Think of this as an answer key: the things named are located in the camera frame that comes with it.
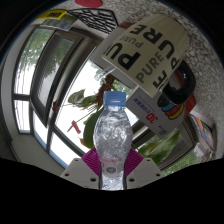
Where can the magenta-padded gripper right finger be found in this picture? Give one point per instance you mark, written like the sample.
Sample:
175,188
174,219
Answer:
143,170

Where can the flat round red coaster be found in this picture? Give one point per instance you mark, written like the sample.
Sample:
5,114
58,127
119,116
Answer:
89,3

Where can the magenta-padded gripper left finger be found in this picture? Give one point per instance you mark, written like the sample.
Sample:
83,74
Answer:
81,170

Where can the brown-framed bay window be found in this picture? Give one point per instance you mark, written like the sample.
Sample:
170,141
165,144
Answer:
43,83

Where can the red and white filament box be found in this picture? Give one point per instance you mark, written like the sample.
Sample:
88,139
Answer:
150,113

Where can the cream cup with black lettering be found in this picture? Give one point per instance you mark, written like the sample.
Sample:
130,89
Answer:
150,50

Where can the clear blue-capped water bottle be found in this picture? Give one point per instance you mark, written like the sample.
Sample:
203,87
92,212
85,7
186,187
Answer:
112,133

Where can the potted plant in white pot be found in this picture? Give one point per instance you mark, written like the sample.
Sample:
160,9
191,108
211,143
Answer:
91,130

